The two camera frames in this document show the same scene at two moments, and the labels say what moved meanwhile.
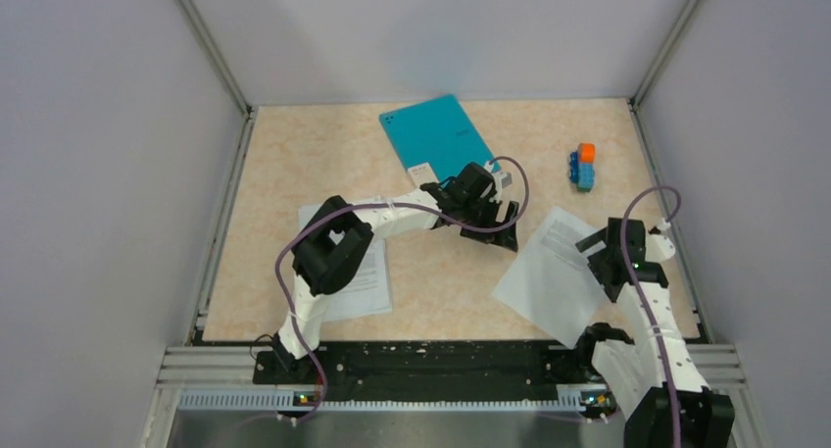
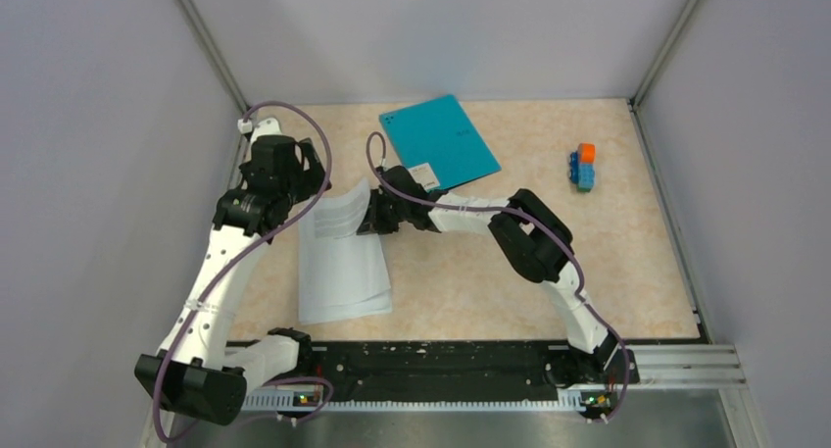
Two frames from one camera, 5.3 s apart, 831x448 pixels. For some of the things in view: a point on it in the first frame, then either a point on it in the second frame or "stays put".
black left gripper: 506,239 -> 313,178
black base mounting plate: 429,370 stays put
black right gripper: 596,267 -> 372,223
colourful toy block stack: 582,167 stays put
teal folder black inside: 439,131 stays put
